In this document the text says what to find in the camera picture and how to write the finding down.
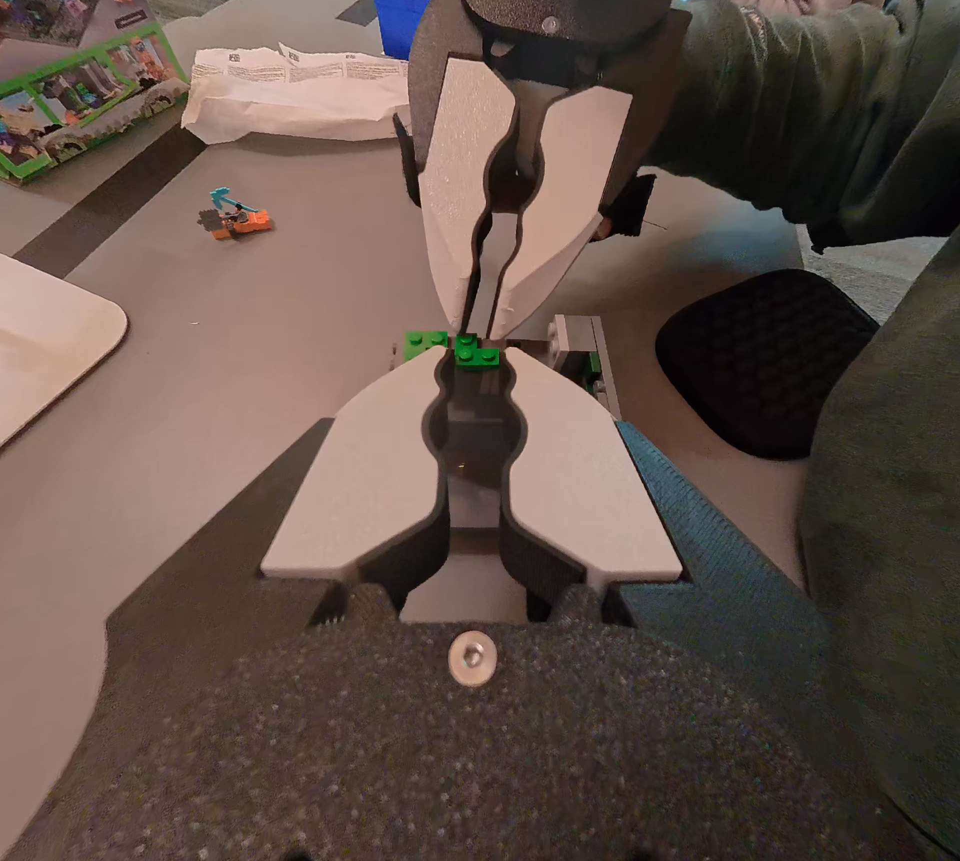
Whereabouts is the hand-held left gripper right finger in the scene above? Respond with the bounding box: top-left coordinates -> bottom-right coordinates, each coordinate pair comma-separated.
496,347 -> 685,621

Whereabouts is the grey brick build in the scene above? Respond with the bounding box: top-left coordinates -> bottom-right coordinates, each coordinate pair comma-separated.
391,313 -> 624,532

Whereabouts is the white paper bag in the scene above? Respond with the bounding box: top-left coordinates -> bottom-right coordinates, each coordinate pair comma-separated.
181,42 -> 410,146

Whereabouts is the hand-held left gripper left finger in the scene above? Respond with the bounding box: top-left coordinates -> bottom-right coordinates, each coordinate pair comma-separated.
259,345 -> 453,618

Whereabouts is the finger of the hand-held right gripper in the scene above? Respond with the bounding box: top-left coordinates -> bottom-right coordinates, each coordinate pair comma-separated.
417,51 -> 520,343
486,87 -> 633,343

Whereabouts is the small green brick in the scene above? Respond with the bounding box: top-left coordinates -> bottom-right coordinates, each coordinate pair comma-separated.
453,334 -> 505,373

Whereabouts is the white and wooden book stand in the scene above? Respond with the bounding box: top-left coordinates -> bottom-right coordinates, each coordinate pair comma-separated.
0,253 -> 130,450

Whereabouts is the black mesh chair armrest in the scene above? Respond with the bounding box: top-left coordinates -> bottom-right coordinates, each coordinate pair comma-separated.
654,268 -> 880,461

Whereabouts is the small orange brick figure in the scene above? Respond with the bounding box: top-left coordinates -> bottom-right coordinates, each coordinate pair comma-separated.
196,186 -> 275,242

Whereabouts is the green toy brick set box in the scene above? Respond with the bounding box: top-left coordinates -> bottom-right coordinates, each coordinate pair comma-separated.
0,0 -> 190,187

